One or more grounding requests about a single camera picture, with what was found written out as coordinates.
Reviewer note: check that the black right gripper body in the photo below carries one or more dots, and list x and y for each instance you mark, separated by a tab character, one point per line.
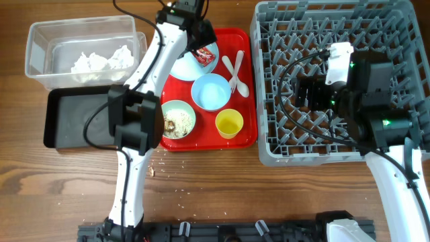
314	95

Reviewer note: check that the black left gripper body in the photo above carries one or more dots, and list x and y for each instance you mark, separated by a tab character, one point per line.
206	35

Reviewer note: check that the red snack wrapper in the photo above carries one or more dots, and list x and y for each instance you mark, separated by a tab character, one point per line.
204	56

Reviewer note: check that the white napkin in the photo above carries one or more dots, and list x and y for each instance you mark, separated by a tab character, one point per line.
95	67

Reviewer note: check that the yellow cup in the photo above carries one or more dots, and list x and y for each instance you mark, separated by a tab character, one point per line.
229	123

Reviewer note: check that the green bowl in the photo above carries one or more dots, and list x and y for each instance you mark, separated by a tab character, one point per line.
178	104

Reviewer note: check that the rice and food waste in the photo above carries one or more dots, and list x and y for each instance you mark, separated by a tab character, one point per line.
178	124

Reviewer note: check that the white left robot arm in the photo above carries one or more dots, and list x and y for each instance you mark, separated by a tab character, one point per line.
135	117

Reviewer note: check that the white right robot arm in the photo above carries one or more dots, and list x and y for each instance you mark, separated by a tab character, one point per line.
356	86

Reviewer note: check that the grey dishwasher rack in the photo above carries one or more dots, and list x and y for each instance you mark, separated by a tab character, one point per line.
285	31

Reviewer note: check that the black waste tray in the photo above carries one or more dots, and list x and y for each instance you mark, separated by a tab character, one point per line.
68	110

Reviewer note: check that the light blue plate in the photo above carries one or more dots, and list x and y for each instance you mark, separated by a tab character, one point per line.
188	68

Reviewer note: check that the light blue bowl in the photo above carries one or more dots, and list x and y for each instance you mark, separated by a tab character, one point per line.
211	92

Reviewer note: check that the pink plastic fork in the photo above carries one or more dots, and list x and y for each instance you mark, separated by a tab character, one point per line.
238	61

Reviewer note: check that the white plastic spoon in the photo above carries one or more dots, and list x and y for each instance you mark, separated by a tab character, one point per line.
241	87

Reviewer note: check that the red serving tray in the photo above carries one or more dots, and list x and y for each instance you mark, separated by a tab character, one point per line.
205	136

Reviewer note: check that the clear plastic bin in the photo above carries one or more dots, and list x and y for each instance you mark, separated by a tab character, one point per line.
53	47

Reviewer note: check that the black mounting rail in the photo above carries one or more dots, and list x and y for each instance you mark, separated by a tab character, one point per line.
292	230

